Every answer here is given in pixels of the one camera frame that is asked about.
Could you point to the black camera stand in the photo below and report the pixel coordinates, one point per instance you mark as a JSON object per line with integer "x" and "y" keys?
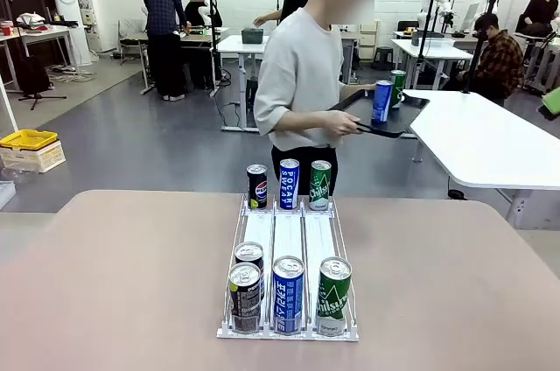
{"x": 479, "y": 38}

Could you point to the black tripod base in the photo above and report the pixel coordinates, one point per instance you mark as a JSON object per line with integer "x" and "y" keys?
{"x": 39, "y": 100}

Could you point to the person in grey sweater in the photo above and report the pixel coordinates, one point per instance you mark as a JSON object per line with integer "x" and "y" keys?
{"x": 297, "y": 73}

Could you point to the black backpack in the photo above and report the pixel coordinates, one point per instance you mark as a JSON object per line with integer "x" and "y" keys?
{"x": 34, "y": 75}

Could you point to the white desk by wall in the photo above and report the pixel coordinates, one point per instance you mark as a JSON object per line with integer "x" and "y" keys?
{"x": 540, "y": 60}

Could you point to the seated person with black hair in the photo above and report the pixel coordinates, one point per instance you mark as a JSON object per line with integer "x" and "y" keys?
{"x": 197, "y": 8}

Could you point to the black serving tray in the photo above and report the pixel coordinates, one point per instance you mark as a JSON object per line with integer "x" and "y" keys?
{"x": 407, "y": 110}

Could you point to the green Chilsung Cider can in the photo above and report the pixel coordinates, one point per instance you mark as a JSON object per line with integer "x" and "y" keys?
{"x": 399, "y": 86}
{"x": 333, "y": 301}
{"x": 319, "y": 187}

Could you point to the person's left forearm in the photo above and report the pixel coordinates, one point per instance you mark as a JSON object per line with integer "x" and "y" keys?
{"x": 355, "y": 87}

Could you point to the yellow crate lid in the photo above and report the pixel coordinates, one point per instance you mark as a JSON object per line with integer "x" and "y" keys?
{"x": 28, "y": 139}

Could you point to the white can dispenser rack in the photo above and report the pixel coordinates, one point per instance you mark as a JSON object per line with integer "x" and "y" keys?
{"x": 289, "y": 231}

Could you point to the dark grey stool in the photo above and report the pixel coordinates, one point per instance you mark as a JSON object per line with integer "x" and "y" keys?
{"x": 382, "y": 58}

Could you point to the black plastic stool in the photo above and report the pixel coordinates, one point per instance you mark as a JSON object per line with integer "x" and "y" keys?
{"x": 251, "y": 91}

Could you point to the red cup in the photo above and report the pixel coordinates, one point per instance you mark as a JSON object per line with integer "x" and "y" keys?
{"x": 6, "y": 28}

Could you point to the cream plastic crate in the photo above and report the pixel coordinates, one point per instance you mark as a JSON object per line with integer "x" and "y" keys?
{"x": 37, "y": 161}

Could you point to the black light stand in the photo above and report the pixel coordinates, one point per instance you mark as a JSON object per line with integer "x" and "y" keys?
{"x": 431, "y": 16}

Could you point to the translucent plastic box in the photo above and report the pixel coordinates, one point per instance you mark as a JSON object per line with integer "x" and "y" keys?
{"x": 6, "y": 193}

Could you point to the large white table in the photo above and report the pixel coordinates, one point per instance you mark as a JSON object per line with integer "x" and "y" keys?
{"x": 481, "y": 135}

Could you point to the person's right forearm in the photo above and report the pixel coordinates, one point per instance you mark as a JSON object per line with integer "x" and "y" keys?
{"x": 306, "y": 122}

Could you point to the white height-adjustable desk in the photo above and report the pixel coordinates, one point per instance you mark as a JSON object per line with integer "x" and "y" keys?
{"x": 236, "y": 45}

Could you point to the white metal frame leg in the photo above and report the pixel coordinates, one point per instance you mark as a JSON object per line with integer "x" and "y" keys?
{"x": 8, "y": 104}

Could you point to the person's right hand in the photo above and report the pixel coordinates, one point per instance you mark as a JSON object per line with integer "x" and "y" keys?
{"x": 343, "y": 126}

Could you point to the person in dark plaid shirt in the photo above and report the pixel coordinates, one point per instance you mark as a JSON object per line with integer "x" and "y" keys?
{"x": 164, "y": 16}

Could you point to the seated person in black top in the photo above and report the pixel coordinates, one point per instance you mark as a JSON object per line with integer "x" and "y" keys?
{"x": 540, "y": 10}

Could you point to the black Pepsi can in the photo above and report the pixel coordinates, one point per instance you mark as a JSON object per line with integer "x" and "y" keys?
{"x": 256, "y": 189}
{"x": 248, "y": 253}
{"x": 245, "y": 296}

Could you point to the white side table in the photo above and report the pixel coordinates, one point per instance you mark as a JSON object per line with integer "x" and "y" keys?
{"x": 39, "y": 34}

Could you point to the person in orange plaid shirt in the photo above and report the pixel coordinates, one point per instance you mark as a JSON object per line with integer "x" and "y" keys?
{"x": 499, "y": 60}

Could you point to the white twin robot arms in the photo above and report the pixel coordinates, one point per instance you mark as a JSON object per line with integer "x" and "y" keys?
{"x": 426, "y": 8}

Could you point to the dark grey box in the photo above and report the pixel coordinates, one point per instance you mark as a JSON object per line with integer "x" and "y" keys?
{"x": 252, "y": 35}

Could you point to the white desk with robots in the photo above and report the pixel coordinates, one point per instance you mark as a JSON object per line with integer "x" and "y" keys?
{"x": 433, "y": 49}

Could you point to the desk with black stand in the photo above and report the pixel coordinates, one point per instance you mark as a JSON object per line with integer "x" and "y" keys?
{"x": 199, "y": 36}

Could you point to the person's left hand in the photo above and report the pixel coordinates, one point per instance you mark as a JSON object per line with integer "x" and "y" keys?
{"x": 370, "y": 86}

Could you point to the blue Pocari Sweat can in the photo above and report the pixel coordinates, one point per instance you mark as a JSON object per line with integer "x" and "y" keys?
{"x": 289, "y": 296}
{"x": 289, "y": 185}
{"x": 382, "y": 102}

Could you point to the white drawer unit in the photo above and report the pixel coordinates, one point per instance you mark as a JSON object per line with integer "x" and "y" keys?
{"x": 369, "y": 30}

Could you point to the white cloth pile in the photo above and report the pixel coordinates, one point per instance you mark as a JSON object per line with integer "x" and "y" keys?
{"x": 30, "y": 20}

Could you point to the grey desk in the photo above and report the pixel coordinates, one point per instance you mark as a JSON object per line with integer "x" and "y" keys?
{"x": 350, "y": 51}

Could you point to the green bag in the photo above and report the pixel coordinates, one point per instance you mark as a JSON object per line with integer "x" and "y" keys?
{"x": 552, "y": 102}

